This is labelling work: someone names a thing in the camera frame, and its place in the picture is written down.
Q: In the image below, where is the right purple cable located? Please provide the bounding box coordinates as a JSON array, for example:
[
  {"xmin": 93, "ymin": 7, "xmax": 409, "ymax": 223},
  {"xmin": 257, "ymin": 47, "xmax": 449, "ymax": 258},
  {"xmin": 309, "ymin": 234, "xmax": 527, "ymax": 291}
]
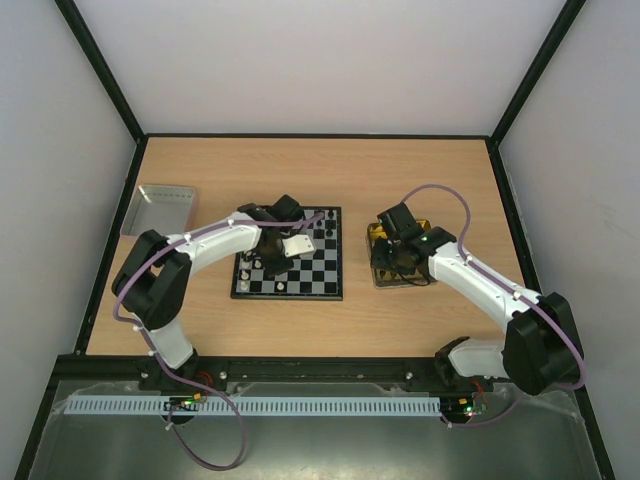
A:
[{"xmin": 402, "ymin": 183, "xmax": 586, "ymax": 429}]

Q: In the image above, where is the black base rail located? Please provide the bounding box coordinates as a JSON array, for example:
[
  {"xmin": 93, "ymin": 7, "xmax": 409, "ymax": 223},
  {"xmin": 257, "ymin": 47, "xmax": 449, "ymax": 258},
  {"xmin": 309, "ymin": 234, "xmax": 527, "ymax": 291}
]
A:
[{"xmin": 52, "ymin": 355, "xmax": 509, "ymax": 396}]

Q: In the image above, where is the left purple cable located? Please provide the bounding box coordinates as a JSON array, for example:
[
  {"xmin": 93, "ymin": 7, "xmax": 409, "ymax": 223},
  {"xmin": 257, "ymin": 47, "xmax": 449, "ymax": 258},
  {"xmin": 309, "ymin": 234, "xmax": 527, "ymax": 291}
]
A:
[{"xmin": 113, "ymin": 212, "xmax": 326, "ymax": 471}]

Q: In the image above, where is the gold tin box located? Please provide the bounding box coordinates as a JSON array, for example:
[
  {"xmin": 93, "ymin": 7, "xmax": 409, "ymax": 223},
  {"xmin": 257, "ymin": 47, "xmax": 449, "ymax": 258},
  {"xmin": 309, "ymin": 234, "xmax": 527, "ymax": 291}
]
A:
[{"xmin": 365, "ymin": 222, "xmax": 436, "ymax": 289}]

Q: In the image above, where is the purple cable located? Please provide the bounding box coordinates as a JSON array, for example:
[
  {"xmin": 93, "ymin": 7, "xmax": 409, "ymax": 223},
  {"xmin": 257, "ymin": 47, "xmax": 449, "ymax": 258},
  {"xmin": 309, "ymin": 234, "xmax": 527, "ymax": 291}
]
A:
[
  {"xmin": 113, "ymin": 212, "xmax": 326, "ymax": 471},
  {"xmin": 402, "ymin": 183, "xmax": 586, "ymax": 429}
]

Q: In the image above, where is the black silver chess board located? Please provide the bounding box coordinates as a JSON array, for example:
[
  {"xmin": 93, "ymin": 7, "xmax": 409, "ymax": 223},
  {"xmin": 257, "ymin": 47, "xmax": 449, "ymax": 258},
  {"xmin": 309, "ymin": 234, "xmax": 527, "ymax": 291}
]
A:
[{"xmin": 230, "ymin": 206, "xmax": 344, "ymax": 301}]

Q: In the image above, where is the white slotted cable duct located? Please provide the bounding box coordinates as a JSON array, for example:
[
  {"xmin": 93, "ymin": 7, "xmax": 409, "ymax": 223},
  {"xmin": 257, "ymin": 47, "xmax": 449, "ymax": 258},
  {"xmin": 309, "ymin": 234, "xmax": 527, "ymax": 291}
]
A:
[{"xmin": 64, "ymin": 395, "xmax": 441, "ymax": 417}]

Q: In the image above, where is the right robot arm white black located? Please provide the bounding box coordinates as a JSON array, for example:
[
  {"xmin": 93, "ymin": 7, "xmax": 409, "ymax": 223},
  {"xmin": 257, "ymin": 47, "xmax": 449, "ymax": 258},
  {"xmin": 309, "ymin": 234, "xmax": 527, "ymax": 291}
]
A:
[{"xmin": 370, "ymin": 203, "xmax": 584, "ymax": 395}]

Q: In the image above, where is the silver tin lid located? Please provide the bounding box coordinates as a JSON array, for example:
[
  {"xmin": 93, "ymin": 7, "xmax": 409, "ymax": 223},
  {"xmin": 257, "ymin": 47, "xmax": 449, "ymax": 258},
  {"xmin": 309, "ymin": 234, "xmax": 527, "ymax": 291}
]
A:
[{"xmin": 120, "ymin": 184, "xmax": 196, "ymax": 237}]

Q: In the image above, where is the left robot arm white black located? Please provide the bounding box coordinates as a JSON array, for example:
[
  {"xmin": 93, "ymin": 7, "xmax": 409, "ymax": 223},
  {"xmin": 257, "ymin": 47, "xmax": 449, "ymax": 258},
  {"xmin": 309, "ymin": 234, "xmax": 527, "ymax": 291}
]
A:
[{"xmin": 112, "ymin": 196, "xmax": 319, "ymax": 370}]

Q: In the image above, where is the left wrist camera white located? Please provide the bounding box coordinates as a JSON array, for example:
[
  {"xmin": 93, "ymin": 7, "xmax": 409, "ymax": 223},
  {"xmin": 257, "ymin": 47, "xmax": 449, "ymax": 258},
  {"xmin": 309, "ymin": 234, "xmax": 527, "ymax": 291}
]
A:
[{"xmin": 282, "ymin": 234, "xmax": 316, "ymax": 258}]

